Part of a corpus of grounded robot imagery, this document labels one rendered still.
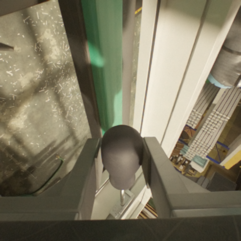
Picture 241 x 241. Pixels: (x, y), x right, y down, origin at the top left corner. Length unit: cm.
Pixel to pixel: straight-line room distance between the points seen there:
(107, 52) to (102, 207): 25
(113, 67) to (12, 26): 93
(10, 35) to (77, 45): 92
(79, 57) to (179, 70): 11
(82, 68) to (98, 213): 23
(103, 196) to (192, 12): 29
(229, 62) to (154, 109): 68
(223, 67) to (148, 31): 76
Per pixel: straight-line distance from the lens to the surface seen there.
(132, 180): 18
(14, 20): 108
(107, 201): 32
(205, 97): 478
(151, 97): 26
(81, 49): 17
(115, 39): 17
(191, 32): 20
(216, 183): 46
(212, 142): 479
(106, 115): 21
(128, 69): 23
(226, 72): 93
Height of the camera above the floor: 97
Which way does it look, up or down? 24 degrees down
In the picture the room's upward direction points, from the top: 123 degrees clockwise
